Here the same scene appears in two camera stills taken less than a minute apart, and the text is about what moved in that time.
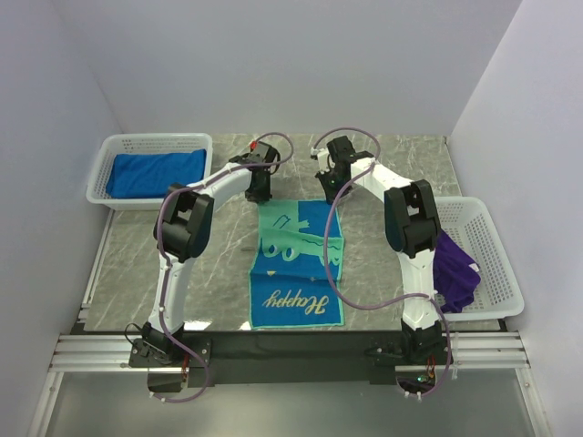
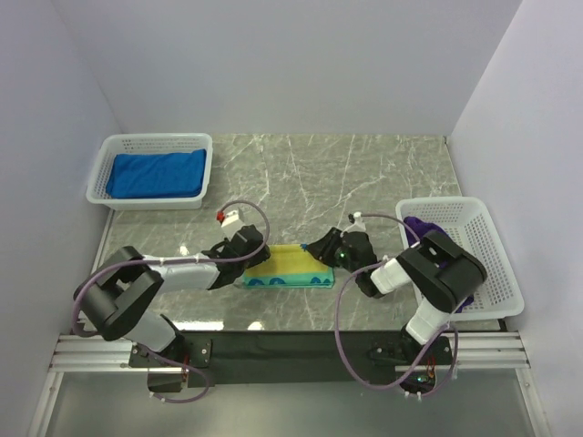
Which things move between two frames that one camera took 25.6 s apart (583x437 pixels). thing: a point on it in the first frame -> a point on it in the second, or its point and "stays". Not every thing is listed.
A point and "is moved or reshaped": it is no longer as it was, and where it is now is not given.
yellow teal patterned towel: (288, 284) is moved or reshaped
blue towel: (146, 175) stays
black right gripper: (332, 196) -> (323, 248)
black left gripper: (264, 197) -> (260, 258)
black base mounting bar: (271, 359) stays
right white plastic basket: (467, 223) stays
